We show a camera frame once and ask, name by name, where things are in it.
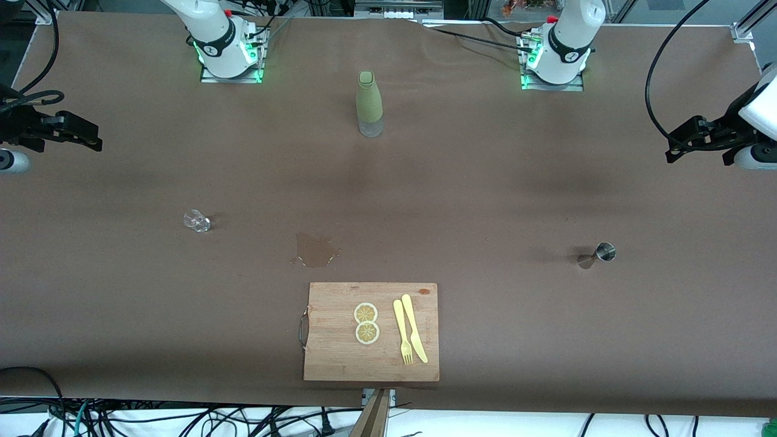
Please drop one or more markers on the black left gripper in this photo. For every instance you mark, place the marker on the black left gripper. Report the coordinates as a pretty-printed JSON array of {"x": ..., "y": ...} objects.
[{"x": 723, "y": 134}]

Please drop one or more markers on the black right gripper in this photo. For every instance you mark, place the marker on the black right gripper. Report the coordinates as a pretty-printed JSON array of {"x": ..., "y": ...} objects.
[{"x": 18, "y": 128}]

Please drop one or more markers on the clear glass shaker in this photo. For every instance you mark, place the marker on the clear glass shaker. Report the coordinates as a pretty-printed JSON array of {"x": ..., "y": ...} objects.
[{"x": 195, "y": 221}]

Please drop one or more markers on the steel measuring jigger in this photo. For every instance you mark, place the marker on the steel measuring jigger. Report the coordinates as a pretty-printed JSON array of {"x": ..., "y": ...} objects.
[{"x": 605, "y": 251}]

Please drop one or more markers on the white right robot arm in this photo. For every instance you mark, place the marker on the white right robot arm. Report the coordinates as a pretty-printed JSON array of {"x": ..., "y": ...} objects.
[{"x": 215, "y": 42}]

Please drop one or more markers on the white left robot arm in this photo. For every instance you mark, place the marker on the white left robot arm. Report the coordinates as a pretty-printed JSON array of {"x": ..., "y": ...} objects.
[{"x": 564, "y": 54}]

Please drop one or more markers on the brown table cover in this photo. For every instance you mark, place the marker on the brown table cover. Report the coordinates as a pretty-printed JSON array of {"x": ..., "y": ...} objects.
[{"x": 182, "y": 334}]

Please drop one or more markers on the green bottle with clear base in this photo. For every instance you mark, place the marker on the green bottle with clear base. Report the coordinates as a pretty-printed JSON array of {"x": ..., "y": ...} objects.
[{"x": 369, "y": 103}]

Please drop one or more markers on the lemon slice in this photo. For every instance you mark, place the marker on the lemon slice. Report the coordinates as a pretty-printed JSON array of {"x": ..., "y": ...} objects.
[
  {"x": 367, "y": 332},
  {"x": 365, "y": 313}
]

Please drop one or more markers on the grey power strip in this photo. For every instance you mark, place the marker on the grey power strip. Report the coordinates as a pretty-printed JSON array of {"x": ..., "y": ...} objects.
[{"x": 394, "y": 11}]

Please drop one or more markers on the wooden cutting board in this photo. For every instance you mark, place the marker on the wooden cutting board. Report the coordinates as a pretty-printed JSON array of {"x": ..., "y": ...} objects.
[{"x": 340, "y": 352}]

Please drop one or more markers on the yellow plastic knife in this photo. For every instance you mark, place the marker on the yellow plastic knife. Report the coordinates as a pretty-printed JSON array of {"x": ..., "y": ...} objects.
[{"x": 413, "y": 328}]

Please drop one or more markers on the yellow plastic fork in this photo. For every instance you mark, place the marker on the yellow plastic fork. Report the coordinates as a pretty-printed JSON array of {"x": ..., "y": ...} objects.
[{"x": 400, "y": 325}]

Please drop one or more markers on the aluminium frame profile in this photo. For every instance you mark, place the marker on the aluminium frame profile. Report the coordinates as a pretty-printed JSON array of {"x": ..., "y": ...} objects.
[
  {"x": 749, "y": 18},
  {"x": 42, "y": 15}
]

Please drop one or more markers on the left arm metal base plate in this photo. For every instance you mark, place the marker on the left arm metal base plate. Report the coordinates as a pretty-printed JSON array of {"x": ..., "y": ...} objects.
[{"x": 570, "y": 88}]

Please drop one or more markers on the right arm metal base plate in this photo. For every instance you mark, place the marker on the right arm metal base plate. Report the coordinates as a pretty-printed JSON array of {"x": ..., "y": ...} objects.
[{"x": 243, "y": 79}]

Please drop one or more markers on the metal mount bracket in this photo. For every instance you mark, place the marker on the metal mount bracket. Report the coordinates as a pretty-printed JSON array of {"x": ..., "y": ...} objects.
[{"x": 391, "y": 396}]

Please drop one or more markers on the wooden camera post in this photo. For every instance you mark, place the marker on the wooden camera post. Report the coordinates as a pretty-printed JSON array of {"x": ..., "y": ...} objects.
[{"x": 373, "y": 419}]

